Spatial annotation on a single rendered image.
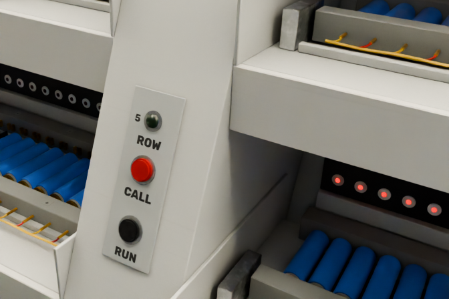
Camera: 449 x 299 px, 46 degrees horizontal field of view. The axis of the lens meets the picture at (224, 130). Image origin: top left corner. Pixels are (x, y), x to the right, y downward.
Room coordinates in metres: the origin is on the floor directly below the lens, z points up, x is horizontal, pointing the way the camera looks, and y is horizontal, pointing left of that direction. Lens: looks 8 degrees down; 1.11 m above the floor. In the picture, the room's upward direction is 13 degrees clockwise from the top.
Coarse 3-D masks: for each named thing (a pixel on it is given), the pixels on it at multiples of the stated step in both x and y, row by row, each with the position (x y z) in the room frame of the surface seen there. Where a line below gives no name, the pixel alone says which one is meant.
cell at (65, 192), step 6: (84, 174) 0.51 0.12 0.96; (72, 180) 0.50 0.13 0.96; (78, 180) 0.50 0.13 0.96; (84, 180) 0.50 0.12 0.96; (66, 186) 0.49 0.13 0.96; (72, 186) 0.49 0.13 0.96; (78, 186) 0.49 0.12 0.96; (84, 186) 0.50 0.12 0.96; (54, 192) 0.48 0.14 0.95; (60, 192) 0.48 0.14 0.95; (66, 192) 0.48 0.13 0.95; (72, 192) 0.48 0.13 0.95; (66, 198) 0.48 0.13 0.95
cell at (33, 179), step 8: (56, 160) 0.53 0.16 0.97; (64, 160) 0.53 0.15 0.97; (72, 160) 0.54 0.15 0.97; (40, 168) 0.51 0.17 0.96; (48, 168) 0.51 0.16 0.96; (56, 168) 0.52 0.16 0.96; (64, 168) 0.53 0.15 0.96; (32, 176) 0.50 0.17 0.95; (40, 176) 0.50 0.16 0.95; (48, 176) 0.51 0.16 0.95; (32, 184) 0.49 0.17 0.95
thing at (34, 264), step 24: (0, 96) 0.64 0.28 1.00; (24, 96) 0.63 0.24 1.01; (72, 120) 0.59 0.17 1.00; (96, 120) 0.58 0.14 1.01; (0, 216) 0.47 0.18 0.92; (0, 240) 0.44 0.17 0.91; (24, 240) 0.44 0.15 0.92; (72, 240) 0.37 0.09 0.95; (0, 264) 0.41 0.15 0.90; (24, 264) 0.41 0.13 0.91; (48, 264) 0.41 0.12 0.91; (0, 288) 0.41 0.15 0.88; (24, 288) 0.39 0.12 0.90; (48, 288) 0.39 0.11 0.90
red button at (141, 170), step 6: (138, 162) 0.35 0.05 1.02; (144, 162) 0.35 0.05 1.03; (132, 168) 0.35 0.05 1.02; (138, 168) 0.35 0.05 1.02; (144, 168) 0.35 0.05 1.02; (150, 168) 0.35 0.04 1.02; (132, 174) 0.35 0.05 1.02; (138, 174) 0.35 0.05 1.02; (144, 174) 0.35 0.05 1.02; (150, 174) 0.35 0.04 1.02; (138, 180) 0.35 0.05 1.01; (144, 180) 0.35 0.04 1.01
